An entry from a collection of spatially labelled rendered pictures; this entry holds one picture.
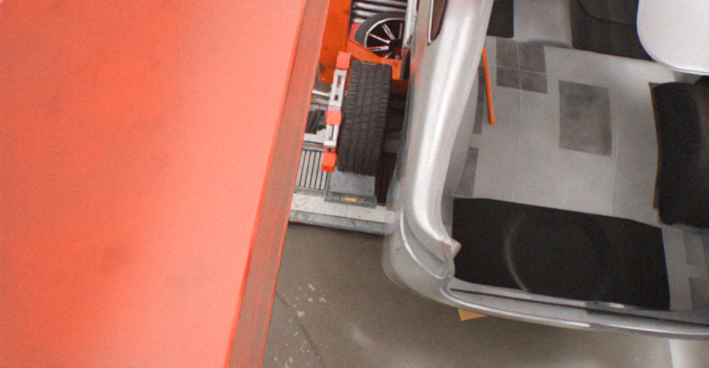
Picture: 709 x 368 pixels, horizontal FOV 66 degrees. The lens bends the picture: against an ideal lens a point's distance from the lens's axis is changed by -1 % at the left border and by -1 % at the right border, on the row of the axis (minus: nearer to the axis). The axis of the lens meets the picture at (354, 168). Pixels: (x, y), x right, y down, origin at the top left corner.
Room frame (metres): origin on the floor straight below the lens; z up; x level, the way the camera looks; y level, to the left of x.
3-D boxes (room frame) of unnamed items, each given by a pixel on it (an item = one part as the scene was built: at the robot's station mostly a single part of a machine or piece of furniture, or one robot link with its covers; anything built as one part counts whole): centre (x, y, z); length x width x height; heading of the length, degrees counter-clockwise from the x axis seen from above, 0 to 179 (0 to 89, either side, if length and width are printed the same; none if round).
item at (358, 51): (2.21, -0.07, 0.69); 0.52 x 0.17 x 0.35; 92
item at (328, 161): (1.37, 0.15, 0.85); 0.09 x 0.08 x 0.07; 2
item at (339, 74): (1.69, 0.17, 0.85); 0.54 x 0.07 x 0.54; 2
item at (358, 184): (1.69, 0.00, 0.32); 0.40 x 0.30 x 0.28; 2
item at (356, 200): (1.70, 0.00, 0.13); 0.50 x 0.36 x 0.10; 2
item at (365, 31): (2.57, -0.16, 0.39); 0.66 x 0.66 x 0.24
